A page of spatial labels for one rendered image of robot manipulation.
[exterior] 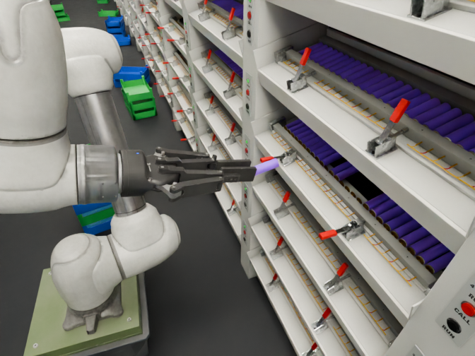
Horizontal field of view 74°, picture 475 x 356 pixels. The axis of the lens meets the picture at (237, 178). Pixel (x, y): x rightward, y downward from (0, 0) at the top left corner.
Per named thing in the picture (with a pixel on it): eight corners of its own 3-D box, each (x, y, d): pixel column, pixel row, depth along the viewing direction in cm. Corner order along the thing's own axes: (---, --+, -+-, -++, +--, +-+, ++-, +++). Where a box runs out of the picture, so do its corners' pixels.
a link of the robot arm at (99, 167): (79, 217, 46) (122, 214, 48) (76, 166, 41) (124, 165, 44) (79, 181, 52) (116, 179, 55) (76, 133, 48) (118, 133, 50)
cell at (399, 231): (425, 225, 60) (397, 241, 59) (418, 219, 61) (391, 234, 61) (427, 220, 59) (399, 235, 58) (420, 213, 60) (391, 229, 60)
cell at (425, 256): (454, 249, 56) (423, 266, 55) (444, 242, 57) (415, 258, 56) (456, 244, 54) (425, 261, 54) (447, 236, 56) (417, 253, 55)
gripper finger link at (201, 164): (155, 180, 53) (153, 175, 54) (213, 174, 59) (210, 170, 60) (157, 161, 51) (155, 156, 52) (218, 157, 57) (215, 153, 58)
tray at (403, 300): (405, 330, 53) (413, 307, 47) (256, 147, 97) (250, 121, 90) (500, 275, 55) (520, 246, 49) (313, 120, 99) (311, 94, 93)
